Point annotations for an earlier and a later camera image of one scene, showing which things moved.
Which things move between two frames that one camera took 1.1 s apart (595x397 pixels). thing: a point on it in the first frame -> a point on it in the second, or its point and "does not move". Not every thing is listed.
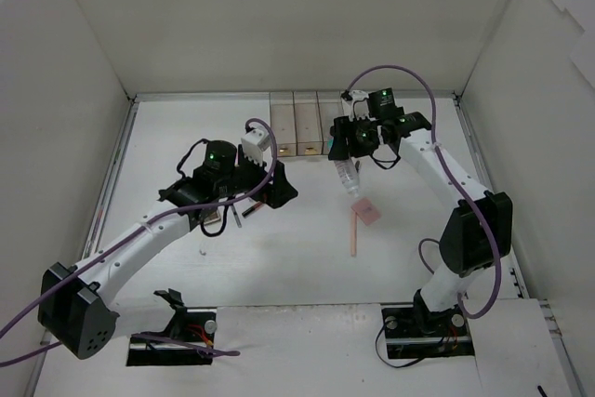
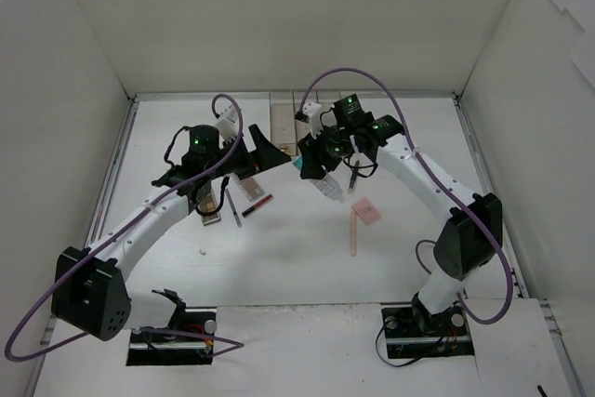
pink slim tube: x=353 y=232 does not move
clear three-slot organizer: x=302 y=120 does not move
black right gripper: x=340 y=138 -> x=315 y=155
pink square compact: x=366 y=211 does not move
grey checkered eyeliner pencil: x=237 y=219 does not move
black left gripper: x=276 y=183 -> x=248 y=161
